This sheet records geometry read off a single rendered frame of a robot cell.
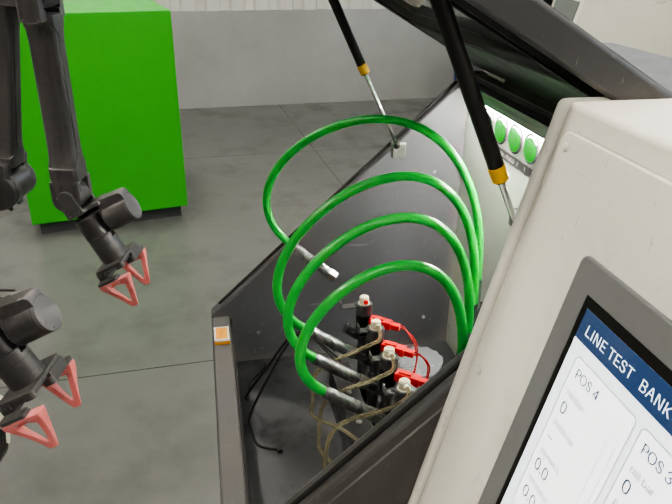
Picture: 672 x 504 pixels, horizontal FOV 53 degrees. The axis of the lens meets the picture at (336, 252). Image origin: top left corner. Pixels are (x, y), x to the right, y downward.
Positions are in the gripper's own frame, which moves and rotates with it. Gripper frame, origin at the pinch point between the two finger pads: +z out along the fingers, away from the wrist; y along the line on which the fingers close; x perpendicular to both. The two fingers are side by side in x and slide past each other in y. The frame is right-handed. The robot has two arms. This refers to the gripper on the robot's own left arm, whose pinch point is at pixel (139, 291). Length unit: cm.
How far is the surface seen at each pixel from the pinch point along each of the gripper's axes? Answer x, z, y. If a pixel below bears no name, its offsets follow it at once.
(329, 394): -44, 6, -54
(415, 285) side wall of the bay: -53, 28, 7
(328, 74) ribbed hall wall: 7, 73, 637
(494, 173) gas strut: -74, -15, -58
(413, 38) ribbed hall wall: -95, 84, 662
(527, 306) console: -71, -5, -69
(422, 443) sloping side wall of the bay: -54, 12, -62
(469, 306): -65, 9, -41
